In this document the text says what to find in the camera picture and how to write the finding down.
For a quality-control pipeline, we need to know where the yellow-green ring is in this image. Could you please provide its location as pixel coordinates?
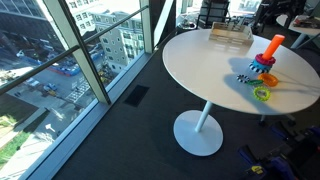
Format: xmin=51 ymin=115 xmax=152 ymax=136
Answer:
xmin=252 ymin=85 xmax=272 ymax=102

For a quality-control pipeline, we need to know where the black chair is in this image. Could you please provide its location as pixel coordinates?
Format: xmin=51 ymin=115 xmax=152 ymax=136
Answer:
xmin=195 ymin=0 xmax=232 ymax=30

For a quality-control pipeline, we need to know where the blue dotted striped base ring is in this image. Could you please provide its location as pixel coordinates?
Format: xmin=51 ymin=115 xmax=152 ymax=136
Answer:
xmin=248 ymin=58 xmax=273 ymax=75

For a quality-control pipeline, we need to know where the light wooden tray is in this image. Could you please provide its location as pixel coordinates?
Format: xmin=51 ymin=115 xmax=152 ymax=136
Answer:
xmin=208 ymin=21 xmax=255 ymax=46

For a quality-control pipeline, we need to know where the pink ribbed ring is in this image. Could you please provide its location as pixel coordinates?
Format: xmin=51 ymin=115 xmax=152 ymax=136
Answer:
xmin=254 ymin=53 xmax=277 ymax=67

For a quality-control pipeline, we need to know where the black floor vent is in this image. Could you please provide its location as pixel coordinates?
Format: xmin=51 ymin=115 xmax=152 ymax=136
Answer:
xmin=124 ymin=84 xmax=150 ymax=108

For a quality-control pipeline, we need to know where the dark window handrail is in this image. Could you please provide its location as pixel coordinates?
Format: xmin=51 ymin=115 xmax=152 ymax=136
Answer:
xmin=0 ymin=4 xmax=150 ymax=96

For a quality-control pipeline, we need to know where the white table pedestal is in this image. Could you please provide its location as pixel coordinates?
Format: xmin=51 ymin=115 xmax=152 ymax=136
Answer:
xmin=172 ymin=100 xmax=224 ymax=157

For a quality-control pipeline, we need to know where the blue black clamps pile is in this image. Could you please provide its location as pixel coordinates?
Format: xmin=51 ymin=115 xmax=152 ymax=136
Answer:
xmin=237 ymin=121 xmax=320 ymax=180

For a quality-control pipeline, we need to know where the small round white table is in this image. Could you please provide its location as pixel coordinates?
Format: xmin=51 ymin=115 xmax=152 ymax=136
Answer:
xmin=275 ymin=13 xmax=320 ymax=50

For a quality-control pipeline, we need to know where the black white striped ring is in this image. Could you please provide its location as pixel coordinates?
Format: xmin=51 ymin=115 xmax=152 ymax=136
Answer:
xmin=236 ymin=74 xmax=251 ymax=85

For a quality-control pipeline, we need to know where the orange rod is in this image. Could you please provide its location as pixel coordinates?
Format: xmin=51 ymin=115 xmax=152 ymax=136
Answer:
xmin=261 ymin=33 xmax=286 ymax=62

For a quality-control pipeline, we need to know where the dark green beaded ring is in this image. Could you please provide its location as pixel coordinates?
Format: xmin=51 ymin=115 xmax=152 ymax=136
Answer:
xmin=246 ymin=78 xmax=265 ymax=87

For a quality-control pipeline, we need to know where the orange bumpy ring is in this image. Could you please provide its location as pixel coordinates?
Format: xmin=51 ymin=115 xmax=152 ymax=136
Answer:
xmin=257 ymin=72 xmax=280 ymax=88

